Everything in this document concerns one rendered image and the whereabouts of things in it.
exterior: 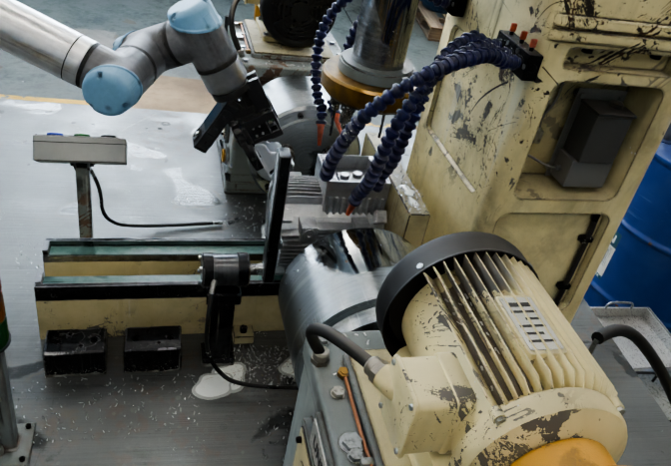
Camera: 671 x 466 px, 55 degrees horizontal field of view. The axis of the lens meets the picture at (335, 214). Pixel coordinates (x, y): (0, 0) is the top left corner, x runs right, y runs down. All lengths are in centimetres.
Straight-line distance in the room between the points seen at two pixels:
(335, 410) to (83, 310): 65
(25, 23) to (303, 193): 52
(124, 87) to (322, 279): 40
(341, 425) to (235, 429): 46
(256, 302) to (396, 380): 70
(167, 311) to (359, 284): 48
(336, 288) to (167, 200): 84
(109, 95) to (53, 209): 68
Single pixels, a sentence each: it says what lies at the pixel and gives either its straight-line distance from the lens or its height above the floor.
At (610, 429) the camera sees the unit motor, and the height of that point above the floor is 133.
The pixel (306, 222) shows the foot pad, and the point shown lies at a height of 108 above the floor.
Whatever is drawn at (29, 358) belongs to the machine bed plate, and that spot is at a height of 80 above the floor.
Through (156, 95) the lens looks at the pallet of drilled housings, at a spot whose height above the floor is 15.
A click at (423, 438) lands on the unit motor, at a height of 127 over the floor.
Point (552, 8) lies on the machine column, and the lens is 102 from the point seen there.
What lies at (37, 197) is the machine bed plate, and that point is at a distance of 171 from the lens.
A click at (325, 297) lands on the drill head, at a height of 113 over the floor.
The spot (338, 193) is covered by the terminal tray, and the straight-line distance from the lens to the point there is 118.
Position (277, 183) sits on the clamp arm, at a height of 120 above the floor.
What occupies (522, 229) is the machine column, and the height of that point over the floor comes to 113.
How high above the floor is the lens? 173
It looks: 33 degrees down
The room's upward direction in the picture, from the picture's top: 11 degrees clockwise
